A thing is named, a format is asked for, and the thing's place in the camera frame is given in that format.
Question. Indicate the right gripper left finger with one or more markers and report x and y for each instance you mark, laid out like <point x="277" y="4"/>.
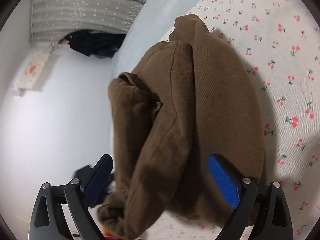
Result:
<point x="84" y="190"/>

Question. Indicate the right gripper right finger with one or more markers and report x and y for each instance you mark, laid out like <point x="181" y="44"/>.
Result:
<point x="273" y="220"/>

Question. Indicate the brown coat with fur collar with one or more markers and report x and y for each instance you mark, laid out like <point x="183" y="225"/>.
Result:
<point x="188" y="98"/>

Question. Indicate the dark hanging clothes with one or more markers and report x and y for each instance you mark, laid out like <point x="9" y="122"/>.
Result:
<point x="92" y="42"/>

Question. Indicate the grey dotted curtain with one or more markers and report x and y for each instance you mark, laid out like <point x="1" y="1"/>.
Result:
<point x="51" y="20"/>

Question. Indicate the light blue bed sheet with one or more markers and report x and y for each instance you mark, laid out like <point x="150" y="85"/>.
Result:
<point x="153" y="21"/>

